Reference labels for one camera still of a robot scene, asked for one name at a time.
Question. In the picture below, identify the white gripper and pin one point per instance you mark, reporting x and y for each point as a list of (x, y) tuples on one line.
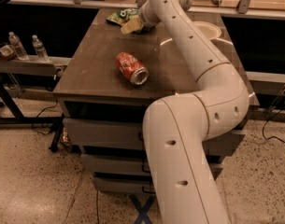
[(145, 19)]

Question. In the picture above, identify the green rice chip bag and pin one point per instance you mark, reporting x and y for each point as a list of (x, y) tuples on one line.
[(122, 16)]

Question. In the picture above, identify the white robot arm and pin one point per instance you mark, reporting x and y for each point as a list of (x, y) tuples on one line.
[(175, 127)]

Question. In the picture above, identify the red soda can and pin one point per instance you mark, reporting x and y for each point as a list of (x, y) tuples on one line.
[(131, 68)]

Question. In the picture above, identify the grey drawer cabinet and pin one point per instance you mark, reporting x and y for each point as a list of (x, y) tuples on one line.
[(92, 87)]

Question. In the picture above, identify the white paper bowl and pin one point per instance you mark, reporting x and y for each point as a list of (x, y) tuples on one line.
[(210, 30)]

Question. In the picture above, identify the right clear water bottle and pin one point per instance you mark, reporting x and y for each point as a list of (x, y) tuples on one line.
[(40, 49)]

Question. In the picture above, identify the clear water bottle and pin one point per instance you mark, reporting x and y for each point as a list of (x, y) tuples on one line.
[(18, 46), (40, 49)]

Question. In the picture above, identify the top grey drawer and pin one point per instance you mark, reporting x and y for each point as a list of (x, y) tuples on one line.
[(126, 140)]

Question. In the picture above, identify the grey drawer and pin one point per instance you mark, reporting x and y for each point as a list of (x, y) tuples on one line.
[(126, 140), (117, 167), (123, 186)]

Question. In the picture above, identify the left clear water bottle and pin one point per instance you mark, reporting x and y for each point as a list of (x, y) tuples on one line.
[(18, 46)]

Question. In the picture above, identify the small bowl on bench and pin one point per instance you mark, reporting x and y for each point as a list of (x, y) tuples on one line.
[(6, 52)]

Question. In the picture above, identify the grey side bench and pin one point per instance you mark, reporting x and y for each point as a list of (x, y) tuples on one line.
[(32, 67)]

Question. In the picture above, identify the middle grey drawer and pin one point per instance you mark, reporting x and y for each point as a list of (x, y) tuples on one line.
[(117, 167)]

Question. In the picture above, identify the bottom grey drawer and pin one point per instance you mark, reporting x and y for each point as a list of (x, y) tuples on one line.
[(123, 186)]

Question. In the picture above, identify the blue tape cross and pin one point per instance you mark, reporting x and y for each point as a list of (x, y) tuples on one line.
[(142, 209)]

